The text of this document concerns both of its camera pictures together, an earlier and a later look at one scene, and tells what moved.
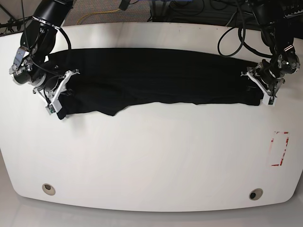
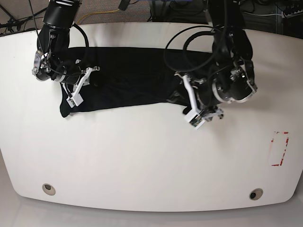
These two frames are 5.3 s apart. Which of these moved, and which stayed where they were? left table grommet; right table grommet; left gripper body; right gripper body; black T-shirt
Moved: left gripper body; right gripper body
Stayed: black T-shirt; left table grommet; right table grommet
